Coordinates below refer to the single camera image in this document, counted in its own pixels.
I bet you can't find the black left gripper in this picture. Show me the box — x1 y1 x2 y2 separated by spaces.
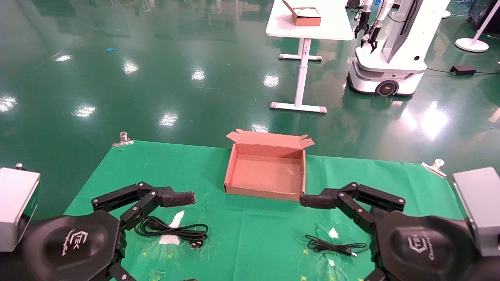
0 211 137 281

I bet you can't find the background robot arm black gripper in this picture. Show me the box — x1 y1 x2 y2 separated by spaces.
354 0 370 39
361 0 386 54

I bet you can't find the silver metal clip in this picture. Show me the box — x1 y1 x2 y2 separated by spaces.
421 158 447 178
112 132 134 147

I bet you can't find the open brown cardboard box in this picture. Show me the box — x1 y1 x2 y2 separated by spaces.
224 129 315 202

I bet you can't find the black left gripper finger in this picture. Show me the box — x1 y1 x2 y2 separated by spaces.
92 182 196 231

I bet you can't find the small filled cardboard box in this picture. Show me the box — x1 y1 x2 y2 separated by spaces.
282 0 321 27

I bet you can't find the black power brick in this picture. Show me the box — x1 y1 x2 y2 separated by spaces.
450 65 477 76

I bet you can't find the black floor cable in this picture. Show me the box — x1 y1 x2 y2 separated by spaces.
426 67 500 75

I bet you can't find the white table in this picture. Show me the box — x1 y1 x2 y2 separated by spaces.
266 0 354 114

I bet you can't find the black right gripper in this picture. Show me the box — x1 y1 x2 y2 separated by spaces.
365 212 500 281

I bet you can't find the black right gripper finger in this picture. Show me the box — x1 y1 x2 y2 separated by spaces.
300 182 405 235

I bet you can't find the black adapter with thin cable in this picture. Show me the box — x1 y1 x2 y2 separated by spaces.
305 234 368 257

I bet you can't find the thick black power cable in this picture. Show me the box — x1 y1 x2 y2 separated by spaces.
135 216 209 249

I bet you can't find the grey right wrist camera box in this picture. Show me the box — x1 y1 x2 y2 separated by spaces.
452 167 500 257

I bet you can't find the white floor stand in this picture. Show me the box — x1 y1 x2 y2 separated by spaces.
455 0 500 53

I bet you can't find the dark cabinet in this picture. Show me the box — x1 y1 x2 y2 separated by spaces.
468 0 500 34

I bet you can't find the green table cloth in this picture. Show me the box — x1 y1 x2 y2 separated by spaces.
62 140 465 281

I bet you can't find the white wheeled robot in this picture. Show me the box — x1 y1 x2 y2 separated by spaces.
347 0 450 96

